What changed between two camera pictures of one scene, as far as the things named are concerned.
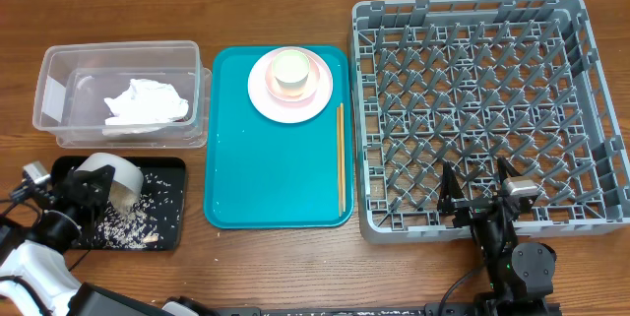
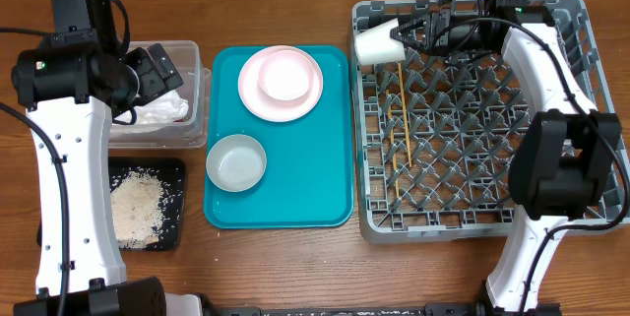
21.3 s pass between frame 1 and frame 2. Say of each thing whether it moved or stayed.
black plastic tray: stayed
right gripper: moved
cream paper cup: moved
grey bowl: moved
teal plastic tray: stayed
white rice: stayed
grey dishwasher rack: stayed
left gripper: moved
